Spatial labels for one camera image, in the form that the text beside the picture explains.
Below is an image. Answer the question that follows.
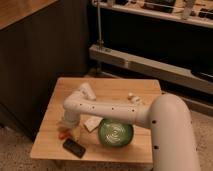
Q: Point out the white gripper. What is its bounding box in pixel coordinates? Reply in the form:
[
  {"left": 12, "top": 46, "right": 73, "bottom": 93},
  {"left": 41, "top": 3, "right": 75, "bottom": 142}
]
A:
[{"left": 57, "top": 121, "right": 80, "bottom": 140}]

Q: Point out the red pepper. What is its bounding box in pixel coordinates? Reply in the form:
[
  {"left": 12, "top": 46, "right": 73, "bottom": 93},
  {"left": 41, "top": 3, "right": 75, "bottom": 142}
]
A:
[{"left": 58, "top": 132, "right": 69, "bottom": 140}]

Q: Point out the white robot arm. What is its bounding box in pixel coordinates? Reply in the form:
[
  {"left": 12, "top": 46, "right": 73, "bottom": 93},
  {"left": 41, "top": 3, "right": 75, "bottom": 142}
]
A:
[{"left": 60, "top": 91, "right": 201, "bottom": 171}]

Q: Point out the green ceramic bowl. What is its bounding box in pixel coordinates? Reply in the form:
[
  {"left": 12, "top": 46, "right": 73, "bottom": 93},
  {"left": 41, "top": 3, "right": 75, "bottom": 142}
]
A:
[{"left": 98, "top": 119, "right": 134, "bottom": 148}]

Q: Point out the beige folded napkin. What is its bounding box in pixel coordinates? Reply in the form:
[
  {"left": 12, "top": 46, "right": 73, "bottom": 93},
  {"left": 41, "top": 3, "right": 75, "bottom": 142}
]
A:
[{"left": 84, "top": 116, "right": 102, "bottom": 132}]

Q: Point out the small wooden table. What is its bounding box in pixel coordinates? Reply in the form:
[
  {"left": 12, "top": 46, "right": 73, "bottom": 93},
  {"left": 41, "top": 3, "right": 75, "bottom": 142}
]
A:
[{"left": 30, "top": 77, "right": 161, "bottom": 164}]

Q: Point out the black smartphone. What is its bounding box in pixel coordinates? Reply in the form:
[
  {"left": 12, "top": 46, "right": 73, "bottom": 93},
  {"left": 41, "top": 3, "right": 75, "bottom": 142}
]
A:
[{"left": 63, "top": 139, "right": 86, "bottom": 158}]

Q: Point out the white paper cup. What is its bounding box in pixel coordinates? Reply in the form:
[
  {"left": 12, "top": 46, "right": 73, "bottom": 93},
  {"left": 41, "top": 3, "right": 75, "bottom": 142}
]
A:
[{"left": 78, "top": 82, "right": 96, "bottom": 101}]

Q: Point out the dark wooden cabinet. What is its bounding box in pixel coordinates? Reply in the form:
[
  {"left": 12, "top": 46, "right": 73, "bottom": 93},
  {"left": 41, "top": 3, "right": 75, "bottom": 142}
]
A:
[{"left": 0, "top": 0, "right": 89, "bottom": 139}]

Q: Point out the metal shelf rack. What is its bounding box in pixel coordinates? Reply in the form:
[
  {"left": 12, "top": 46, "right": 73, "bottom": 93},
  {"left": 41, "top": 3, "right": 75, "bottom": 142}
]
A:
[{"left": 89, "top": 0, "right": 213, "bottom": 96}]

